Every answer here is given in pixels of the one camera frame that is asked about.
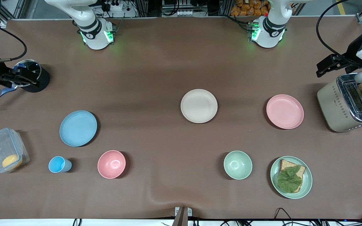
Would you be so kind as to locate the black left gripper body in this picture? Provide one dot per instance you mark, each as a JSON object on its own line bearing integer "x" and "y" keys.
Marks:
{"x": 351, "y": 52}

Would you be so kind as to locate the pink plate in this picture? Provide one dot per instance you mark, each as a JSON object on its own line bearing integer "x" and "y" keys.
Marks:
{"x": 284, "y": 111}

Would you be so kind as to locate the blue plate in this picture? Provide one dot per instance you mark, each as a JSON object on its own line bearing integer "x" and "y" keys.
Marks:
{"x": 78, "y": 128}

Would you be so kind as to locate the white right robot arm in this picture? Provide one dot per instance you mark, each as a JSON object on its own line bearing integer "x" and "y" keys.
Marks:
{"x": 94, "y": 37}

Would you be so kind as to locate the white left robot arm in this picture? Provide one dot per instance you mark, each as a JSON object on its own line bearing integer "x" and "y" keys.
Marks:
{"x": 269, "y": 34}

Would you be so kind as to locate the black cylindrical pot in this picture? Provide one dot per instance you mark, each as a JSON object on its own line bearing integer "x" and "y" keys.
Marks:
{"x": 42, "y": 80}

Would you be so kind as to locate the beige chrome toaster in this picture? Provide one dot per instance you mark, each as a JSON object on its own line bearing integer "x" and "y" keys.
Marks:
{"x": 331, "y": 106}

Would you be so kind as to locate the orange food piece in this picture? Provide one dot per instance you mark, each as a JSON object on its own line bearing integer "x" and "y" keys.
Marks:
{"x": 11, "y": 161}

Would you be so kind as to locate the blue cup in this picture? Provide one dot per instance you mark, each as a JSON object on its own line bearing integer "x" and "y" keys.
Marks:
{"x": 57, "y": 164}

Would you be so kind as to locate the orange packaged snacks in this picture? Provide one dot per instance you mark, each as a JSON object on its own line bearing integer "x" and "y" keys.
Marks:
{"x": 250, "y": 8}

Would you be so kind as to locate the toast slice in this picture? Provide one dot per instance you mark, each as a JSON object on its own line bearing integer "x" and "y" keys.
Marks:
{"x": 285, "y": 164}

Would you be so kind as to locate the white power strip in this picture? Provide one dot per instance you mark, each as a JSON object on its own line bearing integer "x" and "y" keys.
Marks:
{"x": 113, "y": 6}

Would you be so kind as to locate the green lettuce leaf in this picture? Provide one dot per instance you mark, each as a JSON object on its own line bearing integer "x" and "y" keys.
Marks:
{"x": 289, "y": 180}

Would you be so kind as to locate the pink bowl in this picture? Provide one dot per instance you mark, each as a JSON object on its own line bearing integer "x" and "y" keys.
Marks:
{"x": 112, "y": 164}

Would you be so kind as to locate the green plate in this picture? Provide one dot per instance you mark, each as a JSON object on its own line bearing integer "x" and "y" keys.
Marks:
{"x": 306, "y": 185}

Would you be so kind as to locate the green bowl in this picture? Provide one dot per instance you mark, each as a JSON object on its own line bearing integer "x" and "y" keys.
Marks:
{"x": 238, "y": 165}

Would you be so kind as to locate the beige plate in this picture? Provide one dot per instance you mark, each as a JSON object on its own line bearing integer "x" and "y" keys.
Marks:
{"x": 199, "y": 106}

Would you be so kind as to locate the brown table cover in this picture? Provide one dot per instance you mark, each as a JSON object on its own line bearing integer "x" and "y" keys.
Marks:
{"x": 168, "y": 62}

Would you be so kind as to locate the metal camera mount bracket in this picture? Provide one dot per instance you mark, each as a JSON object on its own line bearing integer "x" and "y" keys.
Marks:
{"x": 183, "y": 216}

